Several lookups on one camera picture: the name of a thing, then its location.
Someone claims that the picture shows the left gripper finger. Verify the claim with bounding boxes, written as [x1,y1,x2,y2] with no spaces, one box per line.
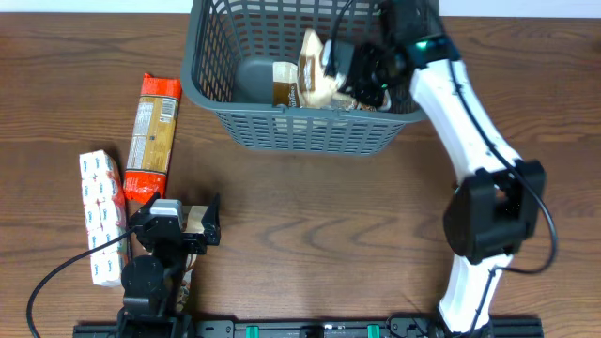
[202,193,221,230]
[139,192,161,215]

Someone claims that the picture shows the cream pouch with label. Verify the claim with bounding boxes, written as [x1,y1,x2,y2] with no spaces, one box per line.
[150,200,220,312]

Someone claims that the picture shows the orange brown cracker package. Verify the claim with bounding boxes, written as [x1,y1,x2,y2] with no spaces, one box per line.
[123,73,182,204]

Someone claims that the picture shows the white tissue pack bundle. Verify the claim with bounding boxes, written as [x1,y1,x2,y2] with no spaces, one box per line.
[79,150,128,287]

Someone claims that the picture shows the cream brown snack pouch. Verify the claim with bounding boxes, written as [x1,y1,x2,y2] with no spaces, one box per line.
[297,28,347,109]

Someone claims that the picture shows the cream pouch with mushrooms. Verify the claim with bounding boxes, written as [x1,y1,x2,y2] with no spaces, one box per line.
[271,60,393,113]

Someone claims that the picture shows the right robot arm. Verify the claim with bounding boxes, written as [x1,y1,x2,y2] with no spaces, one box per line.
[322,1,549,337]

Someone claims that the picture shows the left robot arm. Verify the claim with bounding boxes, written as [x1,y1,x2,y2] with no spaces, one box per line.
[116,192,221,338]

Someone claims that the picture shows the grey plastic slotted basket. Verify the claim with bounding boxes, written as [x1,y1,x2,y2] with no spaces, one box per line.
[180,0,427,156]

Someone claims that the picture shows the right black cable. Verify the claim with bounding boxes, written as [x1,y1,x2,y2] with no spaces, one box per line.
[328,0,560,338]

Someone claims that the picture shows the black cable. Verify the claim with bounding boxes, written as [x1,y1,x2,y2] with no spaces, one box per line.
[25,227,138,338]
[328,0,560,338]

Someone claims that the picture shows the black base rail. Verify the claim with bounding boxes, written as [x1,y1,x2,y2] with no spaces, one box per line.
[72,316,545,338]

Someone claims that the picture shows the left black cable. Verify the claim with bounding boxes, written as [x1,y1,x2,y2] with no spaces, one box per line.
[25,227,138,338]

